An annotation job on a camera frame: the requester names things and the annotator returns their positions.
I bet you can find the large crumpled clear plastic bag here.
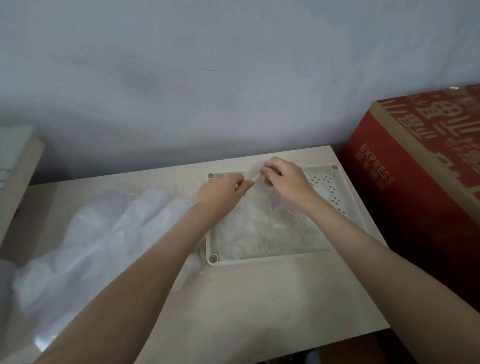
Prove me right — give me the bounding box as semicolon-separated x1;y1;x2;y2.
11;180;211;323

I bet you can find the red cardboard box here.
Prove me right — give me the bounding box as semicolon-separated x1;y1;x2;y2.
337;84;480;314

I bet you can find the person's right hand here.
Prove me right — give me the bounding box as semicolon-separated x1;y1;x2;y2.
260;157;319;208

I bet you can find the person's right forearm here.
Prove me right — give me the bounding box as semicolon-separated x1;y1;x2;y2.
300;195;480;364

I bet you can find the light wooden furniture panel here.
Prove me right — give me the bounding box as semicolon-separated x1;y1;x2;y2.
0;125;46;248

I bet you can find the white perforated plastic tray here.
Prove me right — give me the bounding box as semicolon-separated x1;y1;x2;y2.
205;163;370;267

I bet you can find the small clear plastic bag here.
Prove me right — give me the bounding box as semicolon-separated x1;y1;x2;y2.
215;157;336;261

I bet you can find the person's left hand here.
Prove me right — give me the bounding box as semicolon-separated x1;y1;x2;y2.
196;173;255;211

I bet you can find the person's left forearm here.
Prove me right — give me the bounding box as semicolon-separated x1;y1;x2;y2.
34;200;222;364

